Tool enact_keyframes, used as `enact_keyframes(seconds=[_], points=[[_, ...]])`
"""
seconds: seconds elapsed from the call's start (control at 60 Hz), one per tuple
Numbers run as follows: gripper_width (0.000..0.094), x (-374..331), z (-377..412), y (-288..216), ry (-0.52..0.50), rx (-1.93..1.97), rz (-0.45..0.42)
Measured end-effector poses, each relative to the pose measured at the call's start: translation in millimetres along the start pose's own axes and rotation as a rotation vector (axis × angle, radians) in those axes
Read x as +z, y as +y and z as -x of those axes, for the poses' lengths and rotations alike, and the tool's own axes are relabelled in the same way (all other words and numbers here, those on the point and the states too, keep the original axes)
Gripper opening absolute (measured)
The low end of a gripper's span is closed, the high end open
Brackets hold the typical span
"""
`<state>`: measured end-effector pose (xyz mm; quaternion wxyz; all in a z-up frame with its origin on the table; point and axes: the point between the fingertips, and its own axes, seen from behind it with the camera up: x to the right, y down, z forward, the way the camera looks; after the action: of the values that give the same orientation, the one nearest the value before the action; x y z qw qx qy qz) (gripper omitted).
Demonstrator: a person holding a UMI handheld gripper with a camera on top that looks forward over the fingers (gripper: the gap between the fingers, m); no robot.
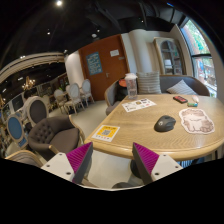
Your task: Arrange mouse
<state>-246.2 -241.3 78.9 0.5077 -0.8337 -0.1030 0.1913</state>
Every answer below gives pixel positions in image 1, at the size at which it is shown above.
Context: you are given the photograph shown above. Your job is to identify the cat-shaped mouse pad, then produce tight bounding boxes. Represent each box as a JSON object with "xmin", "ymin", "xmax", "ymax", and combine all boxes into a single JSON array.
[{"xmin": 179, "ymin": 108, "xmax": 215, "ymax": 134}]

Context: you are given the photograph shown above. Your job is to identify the gold chandelier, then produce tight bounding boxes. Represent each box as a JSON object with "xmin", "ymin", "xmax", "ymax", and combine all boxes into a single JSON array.
[{"xmin": 22, "ymin": 77, "xmax": 35, "ymax": 90}]

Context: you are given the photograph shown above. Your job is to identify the large window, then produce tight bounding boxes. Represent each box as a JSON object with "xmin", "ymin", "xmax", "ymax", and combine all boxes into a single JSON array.
[{"xmin": 181, "ymin": 20, "xmax": 217, "ymax": 97}]

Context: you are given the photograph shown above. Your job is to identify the grey display cabinet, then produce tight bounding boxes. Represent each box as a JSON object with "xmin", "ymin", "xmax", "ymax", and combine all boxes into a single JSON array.
[{"xmin": 153, "ymin": 37, "xmax": 186, "ymax": 75}]

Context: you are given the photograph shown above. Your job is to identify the clear plastic water jug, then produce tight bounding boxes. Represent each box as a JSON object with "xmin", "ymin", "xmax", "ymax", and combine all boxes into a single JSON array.
[{"xmin": 125, "ymin": 73, "xmax": 137, "ymax": 99}]

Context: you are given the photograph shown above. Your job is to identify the small white pink object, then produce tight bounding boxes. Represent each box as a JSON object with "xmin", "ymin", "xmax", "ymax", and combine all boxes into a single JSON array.
[{"xmin": 192, "ymin": 95, "xmax": 199, "ymax": 103}]

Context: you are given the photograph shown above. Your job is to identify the brown wooden door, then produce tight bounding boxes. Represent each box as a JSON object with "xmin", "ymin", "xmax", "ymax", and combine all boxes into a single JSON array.
[{"xmin": 79, "ymin": 35, "xmax": 129, "ymax": 100}]

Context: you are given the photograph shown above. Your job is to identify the grey tufted armchair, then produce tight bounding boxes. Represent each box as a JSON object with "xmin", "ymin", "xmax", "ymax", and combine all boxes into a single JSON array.
[{"xmin": 28, "ymin": 115, "xmax": 85, "ymax": 161}]

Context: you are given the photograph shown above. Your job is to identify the blue poster on door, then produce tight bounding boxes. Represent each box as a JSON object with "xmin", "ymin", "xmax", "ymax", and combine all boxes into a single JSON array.
[{"xmin": 86, "ymin": 52, "xmax": 103, "ymax": 75}]

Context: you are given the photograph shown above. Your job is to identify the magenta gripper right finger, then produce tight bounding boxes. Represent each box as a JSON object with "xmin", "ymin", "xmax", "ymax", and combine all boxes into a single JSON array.
[{"xmin": 132, "ymin": 143, "xmax": 182, "ymax": 185}]

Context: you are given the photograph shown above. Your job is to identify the red and black phone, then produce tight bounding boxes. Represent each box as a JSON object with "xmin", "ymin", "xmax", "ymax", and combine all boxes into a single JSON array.
[{"xmin": 173, "ymin": 96, "xmax": 188, "ymax": 104}]

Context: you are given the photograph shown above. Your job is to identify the white striped cushion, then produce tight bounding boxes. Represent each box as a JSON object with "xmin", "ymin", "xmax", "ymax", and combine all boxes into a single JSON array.
[{"xmin": 167, "ymin": 80, "xmax": 196, "ymax": 95}]

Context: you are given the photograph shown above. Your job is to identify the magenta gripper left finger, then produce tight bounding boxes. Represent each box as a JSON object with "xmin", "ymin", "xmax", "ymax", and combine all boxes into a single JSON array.
[{"xmin": 42, "ymin": 142, "xmax": 93, "ymax": 184}]

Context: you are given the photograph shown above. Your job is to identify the yellow QR code sticker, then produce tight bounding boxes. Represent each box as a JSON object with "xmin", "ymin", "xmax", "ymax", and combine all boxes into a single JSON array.
[{"xmin": 93, "ymin": 125, "xmax": 119, "ymax": 142}]

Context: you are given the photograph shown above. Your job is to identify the grey oval-back chair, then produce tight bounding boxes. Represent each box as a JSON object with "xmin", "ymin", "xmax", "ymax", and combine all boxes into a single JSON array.
[{"xmin": 27, "ymin": 97, "xmax": 49, "ymax": 126}]

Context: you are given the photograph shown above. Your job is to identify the white paper notice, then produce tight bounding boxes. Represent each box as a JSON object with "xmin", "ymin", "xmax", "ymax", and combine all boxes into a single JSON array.
[{"xmin": 110, "ymin": 49, "xmax": 119, "ymax": 57}]

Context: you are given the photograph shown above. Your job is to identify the grey sofa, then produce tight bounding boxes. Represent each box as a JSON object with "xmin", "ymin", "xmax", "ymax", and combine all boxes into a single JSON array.
[{"xmin": 104, "ymin": 75, "xmax": 210, "ymax": 115}]

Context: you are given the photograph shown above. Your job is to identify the white dining chair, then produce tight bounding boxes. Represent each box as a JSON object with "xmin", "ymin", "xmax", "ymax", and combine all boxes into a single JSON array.
[
  {"xmin": 65, "ymin": 83, "xmax": 83, "ymax": 112},
  {"xmin": 54, "ymin": 89, "xmax": 68, "ymax": 113},
  {"xmin": 81, "ymin": 79, "xmax": 94, "ymax": 102}
]

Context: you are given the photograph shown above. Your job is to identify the striped grey cushion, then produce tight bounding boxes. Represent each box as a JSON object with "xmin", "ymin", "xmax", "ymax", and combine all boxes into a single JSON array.
[{"xmin": 137, "ymin": 71, "xmax": 161, "ymax": 94}]

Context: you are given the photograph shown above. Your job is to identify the blue oval-back chair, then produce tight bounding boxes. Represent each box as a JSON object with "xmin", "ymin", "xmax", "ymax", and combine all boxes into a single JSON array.
[{"xmin": 7, "ymin": 114, "xmax": 28, "ymax": 149}]

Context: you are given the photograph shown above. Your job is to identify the black computer mouse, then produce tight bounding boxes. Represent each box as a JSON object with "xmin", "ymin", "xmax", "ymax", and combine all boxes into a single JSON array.
[{"xmin": 154, "ymin": 115, "xmax": 176, "ymax": 132}]

